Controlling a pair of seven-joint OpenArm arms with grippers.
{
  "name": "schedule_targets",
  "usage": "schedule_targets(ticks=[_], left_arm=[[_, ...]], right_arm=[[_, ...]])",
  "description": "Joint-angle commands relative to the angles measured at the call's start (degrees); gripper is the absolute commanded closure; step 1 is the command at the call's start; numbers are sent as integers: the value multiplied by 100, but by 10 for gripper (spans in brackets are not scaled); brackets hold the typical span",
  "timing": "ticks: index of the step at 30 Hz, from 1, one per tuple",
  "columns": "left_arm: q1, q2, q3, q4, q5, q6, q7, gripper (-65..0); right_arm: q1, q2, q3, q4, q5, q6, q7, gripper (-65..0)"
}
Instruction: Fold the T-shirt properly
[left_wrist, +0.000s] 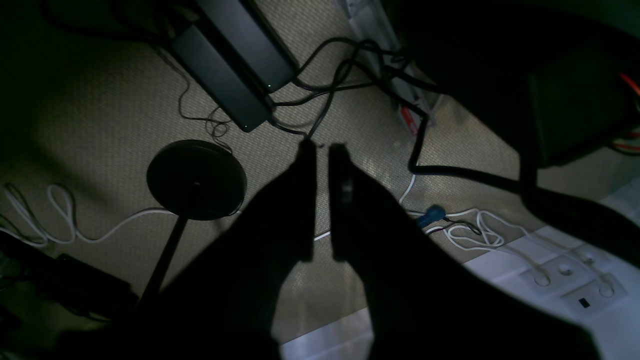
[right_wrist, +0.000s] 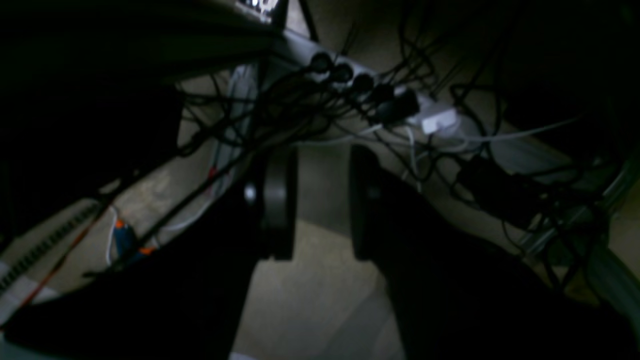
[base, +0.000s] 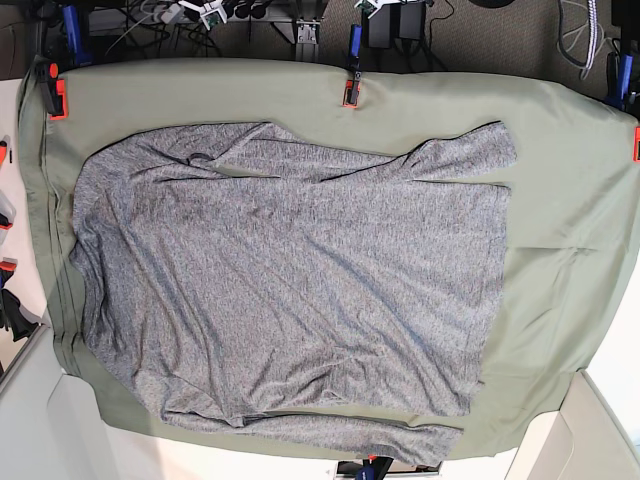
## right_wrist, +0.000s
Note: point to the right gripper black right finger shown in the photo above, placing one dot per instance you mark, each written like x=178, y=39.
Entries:
x=368, y=221

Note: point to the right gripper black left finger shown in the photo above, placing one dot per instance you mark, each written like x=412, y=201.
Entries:
x=274, y=176

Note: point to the blue orange clamp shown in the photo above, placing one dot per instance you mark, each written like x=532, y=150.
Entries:
x=124, y=238

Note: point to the grey power strip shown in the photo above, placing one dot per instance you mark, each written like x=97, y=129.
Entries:
x=376, y=97

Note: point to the white power adapter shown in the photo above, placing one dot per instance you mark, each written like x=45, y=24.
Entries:
x=440, y=122

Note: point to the black power brick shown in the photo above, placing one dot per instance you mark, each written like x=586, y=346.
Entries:
x=500, y=194

